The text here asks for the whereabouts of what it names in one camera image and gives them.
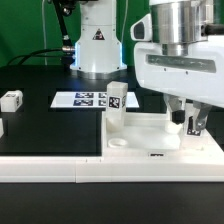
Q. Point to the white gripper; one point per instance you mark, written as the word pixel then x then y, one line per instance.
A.
pixel 199 76

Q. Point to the white square table top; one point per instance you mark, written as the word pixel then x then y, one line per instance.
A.
pixel 144 134

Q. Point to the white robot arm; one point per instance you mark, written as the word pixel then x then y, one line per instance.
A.
pixel 179 51

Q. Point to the white U-shaped obstacle fence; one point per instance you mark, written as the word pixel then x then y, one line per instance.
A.
pixel 105 168

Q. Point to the white sheet with AprilTags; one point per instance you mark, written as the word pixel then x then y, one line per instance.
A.
pixel 79 100

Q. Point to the white part at left edge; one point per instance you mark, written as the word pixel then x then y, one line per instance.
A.
pixel 1 128

